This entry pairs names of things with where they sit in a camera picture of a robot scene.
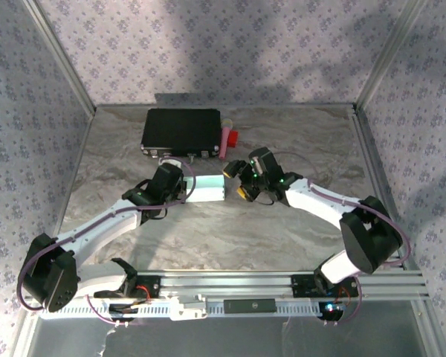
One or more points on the light blue paper box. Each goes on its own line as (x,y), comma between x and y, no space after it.
(208,187)

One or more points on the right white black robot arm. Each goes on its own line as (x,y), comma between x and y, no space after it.
(371,234)

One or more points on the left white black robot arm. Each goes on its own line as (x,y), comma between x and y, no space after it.
(96,230)

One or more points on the small black rectangular box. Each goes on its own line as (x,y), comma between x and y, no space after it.
(249,305)

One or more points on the red block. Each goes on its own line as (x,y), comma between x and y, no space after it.
(233,138)

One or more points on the black briefcase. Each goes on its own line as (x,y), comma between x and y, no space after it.
(182,130)

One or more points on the white plastic connector piece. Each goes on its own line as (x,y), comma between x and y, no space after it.
(186,312)

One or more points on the left black controller board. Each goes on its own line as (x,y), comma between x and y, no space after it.
(120,308)

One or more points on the black controller board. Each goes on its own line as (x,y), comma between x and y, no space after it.
(120,308)
(332,314)

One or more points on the right black controller board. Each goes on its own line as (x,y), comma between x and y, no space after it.
(332,314)

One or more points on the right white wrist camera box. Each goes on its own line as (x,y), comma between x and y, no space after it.
(257,163)

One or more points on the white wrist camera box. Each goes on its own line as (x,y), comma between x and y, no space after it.
(257,163)
(171,162)

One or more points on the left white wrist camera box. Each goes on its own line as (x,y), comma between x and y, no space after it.
(171,162)

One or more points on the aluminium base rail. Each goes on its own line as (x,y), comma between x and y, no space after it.
(226,282)

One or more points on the aluminium side rail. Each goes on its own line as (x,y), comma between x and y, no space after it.
(87,131)
(368,148)

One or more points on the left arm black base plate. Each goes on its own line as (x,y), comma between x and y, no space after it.
(152,286)

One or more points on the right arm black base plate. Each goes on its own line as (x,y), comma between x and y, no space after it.
(301,286)

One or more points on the aluminium frame post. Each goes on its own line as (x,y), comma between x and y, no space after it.
(390,56)
(60,56)

